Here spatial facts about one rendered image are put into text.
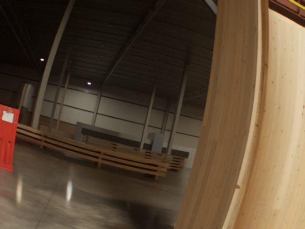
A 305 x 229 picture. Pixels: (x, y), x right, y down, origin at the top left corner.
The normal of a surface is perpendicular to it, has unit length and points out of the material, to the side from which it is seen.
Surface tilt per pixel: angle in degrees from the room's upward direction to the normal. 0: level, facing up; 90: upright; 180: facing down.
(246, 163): 88
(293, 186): 90
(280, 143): 90
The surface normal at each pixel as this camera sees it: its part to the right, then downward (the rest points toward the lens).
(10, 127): 0.42, 0.01
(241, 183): 0.14, -0.10
